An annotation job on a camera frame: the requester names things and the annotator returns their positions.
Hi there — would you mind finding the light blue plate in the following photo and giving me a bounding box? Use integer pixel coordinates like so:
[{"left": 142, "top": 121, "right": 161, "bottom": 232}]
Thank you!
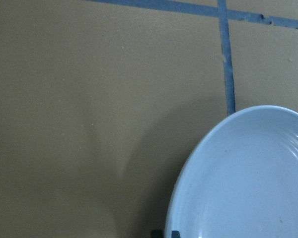
[{"left": 164, "top": 106, "right": 298, "bottom": 238}]

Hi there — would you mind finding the long blue tape strip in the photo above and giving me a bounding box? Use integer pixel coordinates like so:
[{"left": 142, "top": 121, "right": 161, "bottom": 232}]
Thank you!
[{"left": 218, "top": 0, "right": 236, "bottom": 116}]

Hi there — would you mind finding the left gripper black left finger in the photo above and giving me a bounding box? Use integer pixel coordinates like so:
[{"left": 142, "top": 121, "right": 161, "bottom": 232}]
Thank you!
[{"left": 151, "top": 230, "right": 163, "bottom": 238}]

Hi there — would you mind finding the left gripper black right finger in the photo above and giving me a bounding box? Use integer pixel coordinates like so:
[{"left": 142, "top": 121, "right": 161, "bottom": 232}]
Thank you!
[{"left": 171, "top": 231, "right": 181, "bottom": 238}]

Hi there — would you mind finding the crossing blue tape strip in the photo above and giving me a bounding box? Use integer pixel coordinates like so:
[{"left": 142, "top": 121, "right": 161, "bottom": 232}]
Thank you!
[{"left": 99, "top": 0, "right": 298, "bottom": 30}]

